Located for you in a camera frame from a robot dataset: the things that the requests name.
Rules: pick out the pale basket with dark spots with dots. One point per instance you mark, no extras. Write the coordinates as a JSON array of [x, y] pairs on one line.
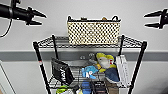
[[93, 31]]

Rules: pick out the small grey wall socket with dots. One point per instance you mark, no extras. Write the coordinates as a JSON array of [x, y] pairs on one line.
[[82, 57]]

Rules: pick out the blue cap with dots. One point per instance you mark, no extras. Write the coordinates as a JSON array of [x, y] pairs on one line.
[[86, 87]]

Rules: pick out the yellow and white plush toy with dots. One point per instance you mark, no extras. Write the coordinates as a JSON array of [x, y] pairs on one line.
[[105, 61]]

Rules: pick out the white bag with green edge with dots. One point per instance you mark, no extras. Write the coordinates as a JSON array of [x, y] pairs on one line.
[[62, 90]]

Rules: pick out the closed cardboard box stack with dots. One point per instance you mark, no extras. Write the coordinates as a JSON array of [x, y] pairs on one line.
[[112, 89]]

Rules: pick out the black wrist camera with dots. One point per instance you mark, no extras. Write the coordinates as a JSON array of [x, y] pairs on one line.
[[15, 2]]

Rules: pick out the dark blue plush toy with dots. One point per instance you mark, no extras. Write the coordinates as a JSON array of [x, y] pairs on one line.
[[112, 75]]

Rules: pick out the white door frame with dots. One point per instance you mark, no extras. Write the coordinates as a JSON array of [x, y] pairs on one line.
[[6, 78]]

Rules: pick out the light blue plush toy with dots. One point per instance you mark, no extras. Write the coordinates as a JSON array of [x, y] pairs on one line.
[[89, 72]]

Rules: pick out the tall white box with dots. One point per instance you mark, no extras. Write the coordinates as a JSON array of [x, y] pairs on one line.
[[122, 70]]

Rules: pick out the stack of black boxes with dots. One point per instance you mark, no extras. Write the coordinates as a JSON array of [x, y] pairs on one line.
[[98, 87]]

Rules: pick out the tan plush animal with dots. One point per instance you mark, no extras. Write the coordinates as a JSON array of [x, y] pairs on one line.
[[104, 18]]

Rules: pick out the yellow soft toy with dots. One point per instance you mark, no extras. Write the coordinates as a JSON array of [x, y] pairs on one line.
[[79, 91]]

